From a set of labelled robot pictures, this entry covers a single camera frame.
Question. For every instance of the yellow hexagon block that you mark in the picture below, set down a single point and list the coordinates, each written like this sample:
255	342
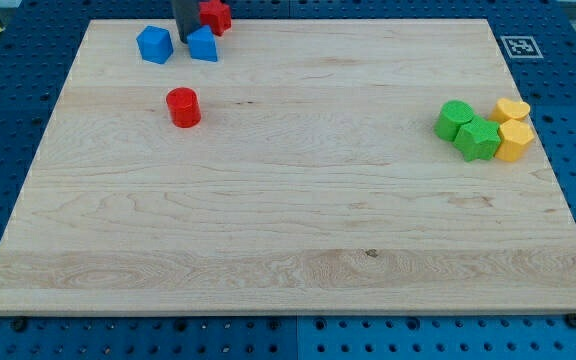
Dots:
516	138

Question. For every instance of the red cylinder block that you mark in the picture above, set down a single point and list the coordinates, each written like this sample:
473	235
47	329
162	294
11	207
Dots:
183	106

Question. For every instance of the red star block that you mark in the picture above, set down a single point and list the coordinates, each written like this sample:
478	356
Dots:
217	15

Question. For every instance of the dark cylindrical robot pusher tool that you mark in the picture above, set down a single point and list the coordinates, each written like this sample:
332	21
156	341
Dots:
187	17

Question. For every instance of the blue triangle block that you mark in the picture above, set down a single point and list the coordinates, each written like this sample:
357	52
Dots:
202	44

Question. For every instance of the green star block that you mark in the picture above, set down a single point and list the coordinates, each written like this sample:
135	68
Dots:
478	139

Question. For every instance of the blue cube block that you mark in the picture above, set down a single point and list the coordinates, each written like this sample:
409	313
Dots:
155	44

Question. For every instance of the light wooden board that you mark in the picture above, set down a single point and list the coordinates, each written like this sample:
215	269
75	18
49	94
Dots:
313	185

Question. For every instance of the yellow heart block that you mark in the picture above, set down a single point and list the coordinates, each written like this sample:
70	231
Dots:
506	109

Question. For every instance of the white fiducial marker tag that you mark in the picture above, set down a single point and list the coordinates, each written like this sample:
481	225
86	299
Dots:
521	47

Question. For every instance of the green cylinder block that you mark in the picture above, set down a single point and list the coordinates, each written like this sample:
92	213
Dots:
452	116

